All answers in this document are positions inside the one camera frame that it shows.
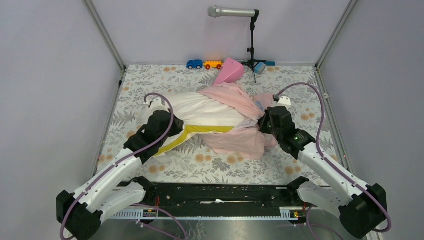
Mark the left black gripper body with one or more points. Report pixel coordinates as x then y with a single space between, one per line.
175 129

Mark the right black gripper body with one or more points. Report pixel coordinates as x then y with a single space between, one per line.
266 126

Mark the pink purple Elsa pillowcase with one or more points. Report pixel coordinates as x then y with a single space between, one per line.
244 139

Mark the white pillow yellow edge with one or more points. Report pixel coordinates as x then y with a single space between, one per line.
201 115

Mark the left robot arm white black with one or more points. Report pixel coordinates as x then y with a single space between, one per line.
84 210

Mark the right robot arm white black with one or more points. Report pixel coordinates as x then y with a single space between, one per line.
360 207

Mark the small light blue block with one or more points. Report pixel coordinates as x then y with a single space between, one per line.
259 68

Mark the pink wedge box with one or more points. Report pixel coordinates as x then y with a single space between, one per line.
230 72

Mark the blue toy car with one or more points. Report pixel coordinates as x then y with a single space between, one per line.
195 64

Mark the orange yellow toy wagon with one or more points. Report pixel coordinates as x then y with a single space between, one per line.
213 64

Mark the black microphone stand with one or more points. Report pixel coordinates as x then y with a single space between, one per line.
252 62

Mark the silver microphone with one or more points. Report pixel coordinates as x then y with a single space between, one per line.
217 11

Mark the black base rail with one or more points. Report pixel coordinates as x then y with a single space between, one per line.
195 200

